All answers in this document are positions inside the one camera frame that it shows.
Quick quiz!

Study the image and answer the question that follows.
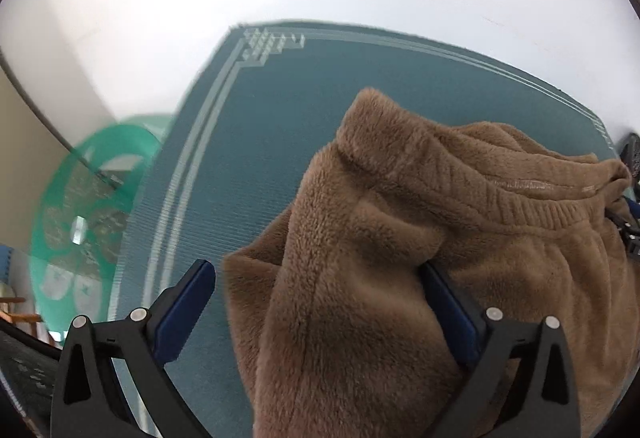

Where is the brown fleece garment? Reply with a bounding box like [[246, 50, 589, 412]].
[[220, 86, 640, 438]]

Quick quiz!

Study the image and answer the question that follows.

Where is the black metal chair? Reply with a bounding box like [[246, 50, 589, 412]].
[[620, 133, 640, 178]]

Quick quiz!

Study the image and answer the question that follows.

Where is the green table mat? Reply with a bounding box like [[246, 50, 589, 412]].
[[106, 20, 618, 438]]

